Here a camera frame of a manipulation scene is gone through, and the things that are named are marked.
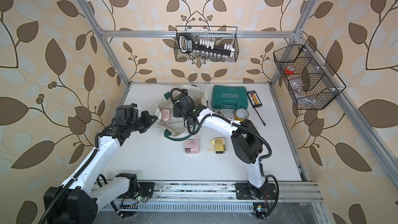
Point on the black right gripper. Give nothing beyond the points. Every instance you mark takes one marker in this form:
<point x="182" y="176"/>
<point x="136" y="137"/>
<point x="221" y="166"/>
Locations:
<point x="176" y="111"/>

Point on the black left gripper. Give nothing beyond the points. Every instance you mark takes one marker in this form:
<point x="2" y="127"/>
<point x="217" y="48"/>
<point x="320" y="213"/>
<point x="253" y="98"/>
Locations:
<point x="146" y="116"/>

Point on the pink pencil sharpener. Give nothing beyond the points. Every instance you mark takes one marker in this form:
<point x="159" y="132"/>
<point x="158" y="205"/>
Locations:
<point x="192" y="145"/>
<point x="166" y="114"/>

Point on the cream floral tote bag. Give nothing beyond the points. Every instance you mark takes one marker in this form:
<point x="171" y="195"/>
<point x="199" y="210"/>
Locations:
<point x="175" y="130"/>

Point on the yellow pencil sharpener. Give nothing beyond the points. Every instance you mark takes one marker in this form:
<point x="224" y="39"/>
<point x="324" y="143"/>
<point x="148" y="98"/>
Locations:
<point x="217" y="145"/>

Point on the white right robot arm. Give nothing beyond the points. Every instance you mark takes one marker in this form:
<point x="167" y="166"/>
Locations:
<point x="249" y="146"/>

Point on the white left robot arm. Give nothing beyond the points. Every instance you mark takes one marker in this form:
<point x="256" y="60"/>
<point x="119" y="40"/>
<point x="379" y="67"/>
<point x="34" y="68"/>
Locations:
<point x="76" y="201"/>

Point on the green plastic tool case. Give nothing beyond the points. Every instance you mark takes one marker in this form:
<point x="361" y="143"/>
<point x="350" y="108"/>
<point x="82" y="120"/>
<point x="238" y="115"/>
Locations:
<point x="229" y="98"/>

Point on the yellow tape roll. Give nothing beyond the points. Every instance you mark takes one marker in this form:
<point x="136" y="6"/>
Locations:
<point x="241" y="114"/>

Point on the black socket wrench set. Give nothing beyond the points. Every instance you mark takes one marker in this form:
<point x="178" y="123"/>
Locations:
<point x="188" y="44"/>

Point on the black parallel charging board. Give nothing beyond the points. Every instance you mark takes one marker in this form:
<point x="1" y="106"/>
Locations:
<point x="254" y="99"/>

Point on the red tape roll in basket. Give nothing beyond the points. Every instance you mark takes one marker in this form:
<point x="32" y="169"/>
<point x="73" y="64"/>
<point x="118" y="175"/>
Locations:
<point x="290" y="70"/>

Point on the black wire basket back wall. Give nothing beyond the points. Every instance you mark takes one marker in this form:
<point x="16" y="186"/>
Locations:
<point x="219" y="34"/>

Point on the black wire basket wall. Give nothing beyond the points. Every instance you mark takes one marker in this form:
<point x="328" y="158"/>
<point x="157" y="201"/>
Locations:
<point x="316" y="82"/>
<point x="219" y="34"/>

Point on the black wire basket right wall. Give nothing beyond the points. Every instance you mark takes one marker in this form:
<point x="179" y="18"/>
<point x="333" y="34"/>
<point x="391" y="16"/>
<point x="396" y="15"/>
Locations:
<point x="316" y="82"/>

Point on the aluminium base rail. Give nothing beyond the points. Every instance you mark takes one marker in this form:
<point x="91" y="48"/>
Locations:
<point x="226" y="191"/>

